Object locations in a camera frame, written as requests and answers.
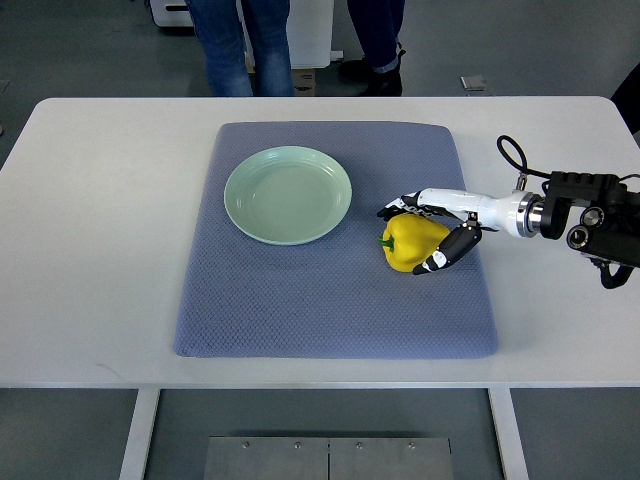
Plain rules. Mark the white right table leg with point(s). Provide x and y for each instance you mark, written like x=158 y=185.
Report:
x=507 y=434

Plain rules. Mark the blue grey quilted mat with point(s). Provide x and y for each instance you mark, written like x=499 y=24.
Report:
x=335 y=297

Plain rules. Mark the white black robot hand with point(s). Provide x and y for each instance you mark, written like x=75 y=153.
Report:
x=467 y=216

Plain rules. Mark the person in blue jeans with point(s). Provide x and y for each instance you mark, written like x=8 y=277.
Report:
x=245 y=46

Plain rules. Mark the person in dark jeans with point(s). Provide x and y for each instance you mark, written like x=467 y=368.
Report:
x=377 y=24

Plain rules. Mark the white table leg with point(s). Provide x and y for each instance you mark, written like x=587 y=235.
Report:
x=507 y=434
x=140 y=434

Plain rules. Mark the yellow bell pepper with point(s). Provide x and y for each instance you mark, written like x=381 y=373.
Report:
x=409 y=239

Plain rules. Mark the grey floor plate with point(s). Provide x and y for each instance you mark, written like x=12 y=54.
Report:
x=474 y=83

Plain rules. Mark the cardboard box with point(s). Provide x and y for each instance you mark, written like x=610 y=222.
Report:
x=304 y=80

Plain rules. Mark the white left table leg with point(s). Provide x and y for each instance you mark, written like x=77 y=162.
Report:
x=140 y=434

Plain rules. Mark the light green plate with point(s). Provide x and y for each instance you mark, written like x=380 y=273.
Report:
x=287 y=195

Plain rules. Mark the white machine on floor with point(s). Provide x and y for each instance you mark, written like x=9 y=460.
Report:
x=170 y=13

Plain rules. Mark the white cabinet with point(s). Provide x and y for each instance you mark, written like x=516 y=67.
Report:
x=310 y=33

